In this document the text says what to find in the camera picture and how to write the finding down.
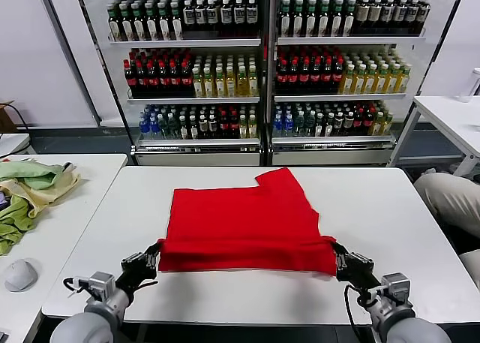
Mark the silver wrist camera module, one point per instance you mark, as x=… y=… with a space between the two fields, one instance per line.
x=99 y=281
x=395 y=283

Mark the dark bottle blue white label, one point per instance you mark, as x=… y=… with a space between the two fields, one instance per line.
x=189 y=15
x=252 y=15
x=227 y=15
x=201 y=15
x=240 y=15
x=213 y=15

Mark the blue water bottle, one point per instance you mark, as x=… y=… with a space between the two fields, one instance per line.
x=143 y=127
x=153 y=127
x=277 y=124
x=288 y=124

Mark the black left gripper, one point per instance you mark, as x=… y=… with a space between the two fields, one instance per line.
x=137 y=269

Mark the dark bottle beige label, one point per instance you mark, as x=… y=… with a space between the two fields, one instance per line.
x=400 y=13
x=388 y=13
x=412 y=13
x=362 y=13
x=374 y=13
x=423 y=13

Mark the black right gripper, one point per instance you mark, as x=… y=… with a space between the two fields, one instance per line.
x=358 y=269

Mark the green cap tea bottle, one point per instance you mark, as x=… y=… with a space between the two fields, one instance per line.
x=324 y=20
x=337 y=20
x=298 y=20
x=113 y=22
x=285 y=20
x=151 y=22
x=311 y=20
x=350 y=20
x=138 y=22
x=126 y=22
x=164 y=22
x=176 y=22

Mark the grey drinks shelf unit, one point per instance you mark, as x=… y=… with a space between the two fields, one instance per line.
x=198 y=158
x=330 y=157

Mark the white side table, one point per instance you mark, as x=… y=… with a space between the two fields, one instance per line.
x=446 y=114

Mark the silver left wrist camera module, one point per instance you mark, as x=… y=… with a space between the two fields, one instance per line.
x=99 y=281

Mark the brown cardboard box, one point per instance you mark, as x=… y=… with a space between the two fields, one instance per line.
x=5 y=118

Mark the grey computer mouse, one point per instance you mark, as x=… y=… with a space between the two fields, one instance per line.
x=20 y=275

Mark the grey diagonal pole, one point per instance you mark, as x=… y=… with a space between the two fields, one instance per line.
x=71 y=54

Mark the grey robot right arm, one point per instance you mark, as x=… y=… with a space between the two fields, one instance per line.
x=412 y=331

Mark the yellow juice bottle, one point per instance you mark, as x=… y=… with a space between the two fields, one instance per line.
x=253 y=127
x=382 y=81
x=243 y=127
x=243 y=84
x=348 y=81
x=197 y=84
x=231 y=84
x=388 y=124
x=371 y=81
x=404 y=81
x=208 y=84
x=393 y=81
x=254 y=84
x=378 y=124
x=360 y=81
x=220 y=84

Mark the red garment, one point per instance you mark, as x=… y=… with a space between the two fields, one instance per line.
x=243 y=226

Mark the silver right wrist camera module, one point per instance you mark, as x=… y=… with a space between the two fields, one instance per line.
x=395 y=283

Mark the white plastic box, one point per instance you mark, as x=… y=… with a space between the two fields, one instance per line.
x=13 y=144

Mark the dark tea bottle white label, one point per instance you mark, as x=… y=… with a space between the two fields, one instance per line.
x=194 y=127
x=339 y=124
x=213 y=127
x=183 y=127
x=329 y=124
x=348 y=124
x=203 y=127
x=319 y=124

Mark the white metal shelf board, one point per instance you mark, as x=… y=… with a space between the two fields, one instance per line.
x=352 y=40
x=330 y=140
x=187 y=43
x=195 y=100
x=198 y=142
x=337 y=97

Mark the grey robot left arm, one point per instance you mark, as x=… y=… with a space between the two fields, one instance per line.
x=82 y=328

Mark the small clear cup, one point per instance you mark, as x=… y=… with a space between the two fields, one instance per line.
x=465 y=98

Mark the beige trousered leg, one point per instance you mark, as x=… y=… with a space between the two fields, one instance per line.
x=450 y=200

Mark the clear green bottle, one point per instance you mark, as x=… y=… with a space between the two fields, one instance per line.
x=299 y=124
x=173 y=127
x=309 y=124

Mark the light green garment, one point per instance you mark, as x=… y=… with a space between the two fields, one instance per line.
x=30 y=172

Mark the red cap cola bottle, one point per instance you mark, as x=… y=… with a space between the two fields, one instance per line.
x=369 y=124
x=234 y=127
x=327 y=76
x=304 y=76
x=130 y=80
x=338 y=76
x=282 y=76
x=152 y=80
x=163 y=80
x=315 y=76
x=140 y=80
x=293 y=76
x=359 y=124
x=186 y=80
x=174 y=80
x=224 y=127

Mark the small dark device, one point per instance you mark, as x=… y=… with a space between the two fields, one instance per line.
x=3 y=335

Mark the cream yellow garment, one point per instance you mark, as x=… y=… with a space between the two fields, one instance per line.
x=48 y=198

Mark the olive green towel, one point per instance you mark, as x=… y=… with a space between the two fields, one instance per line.
x=15 y=219

